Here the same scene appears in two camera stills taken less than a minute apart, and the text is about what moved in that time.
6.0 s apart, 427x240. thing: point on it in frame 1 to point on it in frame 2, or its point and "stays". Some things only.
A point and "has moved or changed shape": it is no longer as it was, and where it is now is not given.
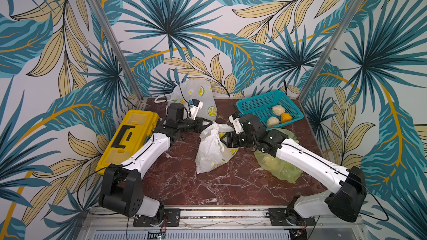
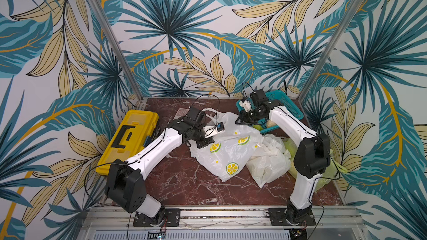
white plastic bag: [187, 90] to [229, 155]
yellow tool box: [129, 133] stays
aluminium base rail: [345, 223] stays
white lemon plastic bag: [212, 151] to [270, 160]
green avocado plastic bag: [268, 161] has moved or changed shape
